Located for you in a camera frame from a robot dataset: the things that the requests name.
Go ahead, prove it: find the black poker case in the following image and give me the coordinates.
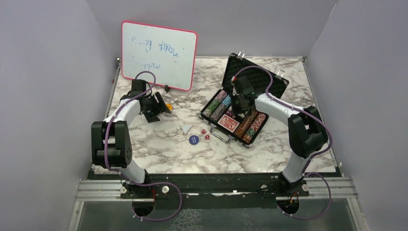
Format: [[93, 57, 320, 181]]
[[199, 53, 289, 148]]

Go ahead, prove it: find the light blue chip stack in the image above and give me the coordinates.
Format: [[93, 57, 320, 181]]
[[221, 95, 231, 107]]

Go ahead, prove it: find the orange dealer button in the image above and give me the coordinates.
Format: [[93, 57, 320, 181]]
[[166, 103, 173, 112]]

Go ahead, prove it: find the red playing card deck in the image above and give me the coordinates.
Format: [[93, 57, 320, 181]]
[[218, 114, 240, 133]]

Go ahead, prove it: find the brown chip stack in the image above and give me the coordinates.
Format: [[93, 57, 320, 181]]
[[210, 103, 228, 121]]

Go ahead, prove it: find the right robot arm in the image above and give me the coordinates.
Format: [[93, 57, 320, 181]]
[[230, 76, 331, 196]]

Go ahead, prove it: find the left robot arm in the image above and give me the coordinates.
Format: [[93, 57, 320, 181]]
[[91, 79, 171, 198]]

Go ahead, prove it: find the purple chip stack in case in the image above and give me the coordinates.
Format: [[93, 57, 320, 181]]
[[215, 90, 228, 102]]

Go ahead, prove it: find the orange chip row in case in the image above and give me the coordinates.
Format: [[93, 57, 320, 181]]
[[234, 110, 259, 138]]

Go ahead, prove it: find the green chip stack in case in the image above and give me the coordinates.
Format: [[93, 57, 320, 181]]
[[202, 99, 221, 117]]

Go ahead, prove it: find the blue dealer button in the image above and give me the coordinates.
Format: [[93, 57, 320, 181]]
[[189, 135, 200, 145]]

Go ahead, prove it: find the pink framed whiteboard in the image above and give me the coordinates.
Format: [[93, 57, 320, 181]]
[[121, 21, 198, 91]]

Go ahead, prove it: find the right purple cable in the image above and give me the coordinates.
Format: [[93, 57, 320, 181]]
[[232, 65, 334, 220]]

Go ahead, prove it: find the purple cable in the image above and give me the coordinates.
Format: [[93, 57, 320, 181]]
[[232, 65, 334, 220], [103, 71, 183, 222]]

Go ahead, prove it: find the black mounting rail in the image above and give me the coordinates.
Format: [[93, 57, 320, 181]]
[[107, 173, 328, 210]]

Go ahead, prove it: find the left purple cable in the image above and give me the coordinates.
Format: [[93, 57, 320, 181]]
[[103, 71, 183, 222]]

